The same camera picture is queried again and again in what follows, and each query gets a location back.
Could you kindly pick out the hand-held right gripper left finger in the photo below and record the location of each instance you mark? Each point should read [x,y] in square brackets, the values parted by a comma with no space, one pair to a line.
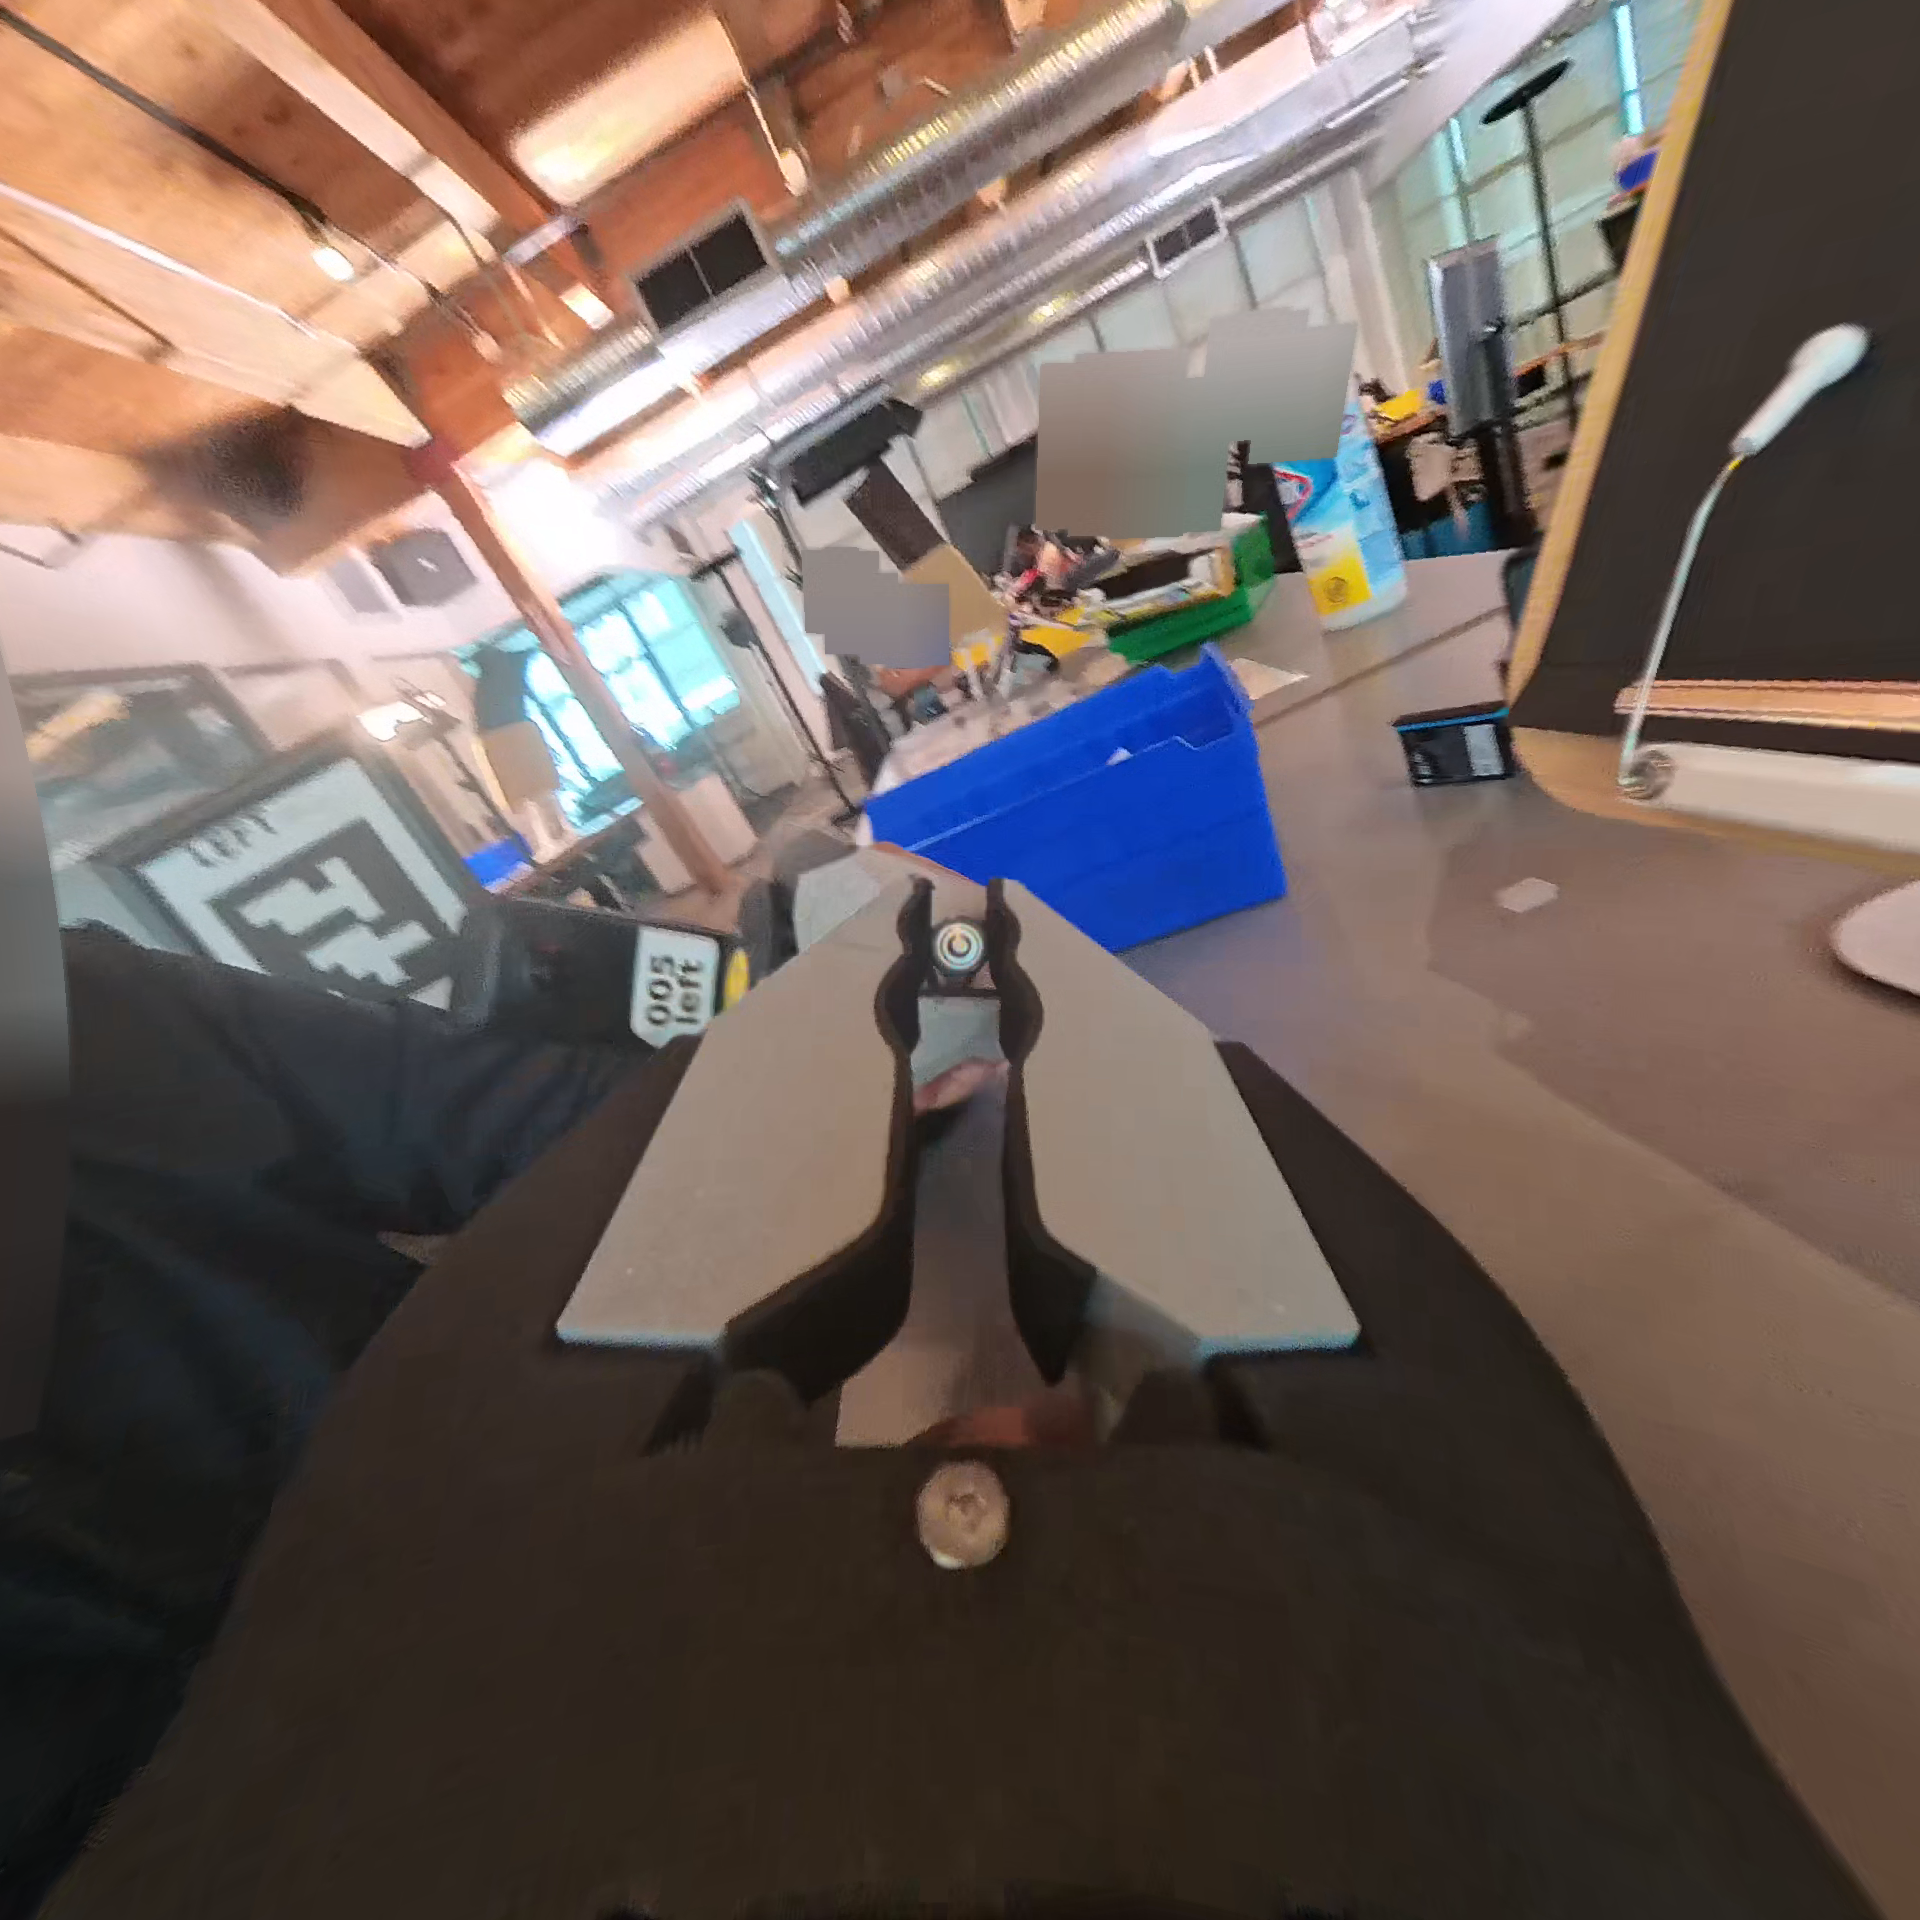
[748,1169]

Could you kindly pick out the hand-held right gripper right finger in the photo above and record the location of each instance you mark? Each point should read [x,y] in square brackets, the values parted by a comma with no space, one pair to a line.
[1170,1186]

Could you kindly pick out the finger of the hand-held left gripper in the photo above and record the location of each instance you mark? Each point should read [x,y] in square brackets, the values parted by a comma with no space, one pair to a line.
[833,900]

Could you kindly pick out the gold cylindrical battery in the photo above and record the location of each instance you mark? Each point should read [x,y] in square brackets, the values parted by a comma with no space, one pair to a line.
[957,944]

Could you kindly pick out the blue plastic bin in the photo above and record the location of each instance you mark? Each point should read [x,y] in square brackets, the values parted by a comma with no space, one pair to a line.
[1110,810]

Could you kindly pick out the person's left forearm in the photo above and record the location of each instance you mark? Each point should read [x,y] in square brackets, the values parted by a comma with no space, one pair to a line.
[269,1140]

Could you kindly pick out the green plastic bin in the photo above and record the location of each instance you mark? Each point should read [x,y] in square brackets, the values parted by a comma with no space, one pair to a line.
[1188,623]

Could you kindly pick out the white paper scrap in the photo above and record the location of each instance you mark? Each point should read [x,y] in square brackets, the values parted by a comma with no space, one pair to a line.
[1526,895]

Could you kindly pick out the small black box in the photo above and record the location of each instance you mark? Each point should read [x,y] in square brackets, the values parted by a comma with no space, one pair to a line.
[1451,744]

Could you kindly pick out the white disinfecting wipes canister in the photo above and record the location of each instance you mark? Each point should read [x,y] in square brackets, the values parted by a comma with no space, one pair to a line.
[1349,556]

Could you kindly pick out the grey monitor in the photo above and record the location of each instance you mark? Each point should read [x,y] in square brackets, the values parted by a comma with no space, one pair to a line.
[1466,343]

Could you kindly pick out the black display board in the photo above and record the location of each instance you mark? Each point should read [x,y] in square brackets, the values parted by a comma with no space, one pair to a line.
[1770,451]

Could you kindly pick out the black floor lamp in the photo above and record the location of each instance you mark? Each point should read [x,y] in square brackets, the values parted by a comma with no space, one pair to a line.
[1529,88]

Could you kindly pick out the silver air duct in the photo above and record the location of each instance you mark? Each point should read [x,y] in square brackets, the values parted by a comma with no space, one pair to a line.
[973,128]

